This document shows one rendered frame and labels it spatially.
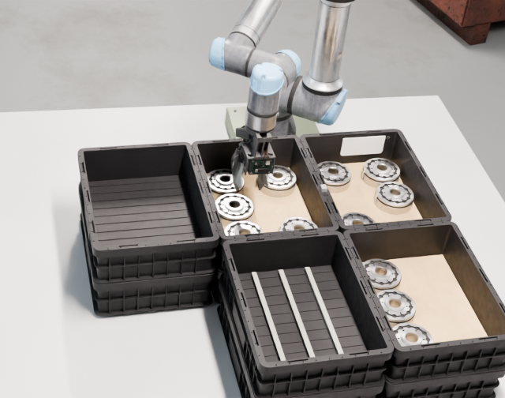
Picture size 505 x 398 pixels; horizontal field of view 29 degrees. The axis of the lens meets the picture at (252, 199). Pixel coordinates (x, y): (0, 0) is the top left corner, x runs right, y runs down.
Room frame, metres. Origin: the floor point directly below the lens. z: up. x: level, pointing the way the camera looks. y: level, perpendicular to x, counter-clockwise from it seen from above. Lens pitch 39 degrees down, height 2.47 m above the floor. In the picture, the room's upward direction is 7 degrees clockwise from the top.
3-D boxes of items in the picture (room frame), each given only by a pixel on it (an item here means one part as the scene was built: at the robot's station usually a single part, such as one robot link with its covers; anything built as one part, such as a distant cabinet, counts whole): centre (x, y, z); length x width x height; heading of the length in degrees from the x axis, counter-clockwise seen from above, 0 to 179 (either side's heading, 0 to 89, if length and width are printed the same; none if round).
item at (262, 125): (1.96, 0.00, 1.15); 0.08 x 0.08 x 0.05
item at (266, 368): (1.60, -0.14, 0.92); 0.40 x 0.30 x 0.02; 18
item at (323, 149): (2.07, -0.31, 0.87); 0.40 x 0.30 x 0.11; 18
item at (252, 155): (1.95, 0.00, 1.07); 0.09 x 0.08 x 0.12; 18
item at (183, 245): (1.89, 0.27, 0.92); 0.40 x 0.30 x 0.02; 18
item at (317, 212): (1.98, -0.02, 0.87); 0.40 x 0.30 x 0.11; 18
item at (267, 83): (1.96, 0.00, 1.23); 0.09 x 0.08 x 0.11; 161
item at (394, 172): (2.20, -0.35, 0.86); 0.10 x 0.10 x 0.01
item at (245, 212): (1.96, 0.04, 0.86); 0.10 x 0.10 x 0.01
